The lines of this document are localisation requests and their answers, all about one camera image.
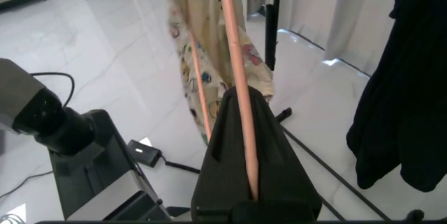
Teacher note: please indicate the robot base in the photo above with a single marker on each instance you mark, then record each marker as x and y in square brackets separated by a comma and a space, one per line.
[101, 175]

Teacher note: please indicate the cream printed garment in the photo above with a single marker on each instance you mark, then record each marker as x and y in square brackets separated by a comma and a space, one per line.
[206, 7]

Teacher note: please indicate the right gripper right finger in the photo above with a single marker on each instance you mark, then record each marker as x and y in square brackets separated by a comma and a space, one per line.
[283, 182]

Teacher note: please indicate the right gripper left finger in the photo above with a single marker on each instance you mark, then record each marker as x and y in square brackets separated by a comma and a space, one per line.
[220, 175]

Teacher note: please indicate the white curtain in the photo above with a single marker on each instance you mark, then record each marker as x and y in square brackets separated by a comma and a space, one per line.
[331, 7]

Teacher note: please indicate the black garment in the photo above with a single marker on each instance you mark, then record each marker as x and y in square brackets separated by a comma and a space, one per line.
[401, 95]

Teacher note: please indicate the black power adapter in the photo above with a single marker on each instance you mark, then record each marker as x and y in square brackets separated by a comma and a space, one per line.
[145, 152]

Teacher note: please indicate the black clothes rack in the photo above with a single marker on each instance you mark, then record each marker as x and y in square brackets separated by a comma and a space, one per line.
[270, 25]

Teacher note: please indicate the pink clothes hanger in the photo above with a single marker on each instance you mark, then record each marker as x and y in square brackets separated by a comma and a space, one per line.
[237, 60]

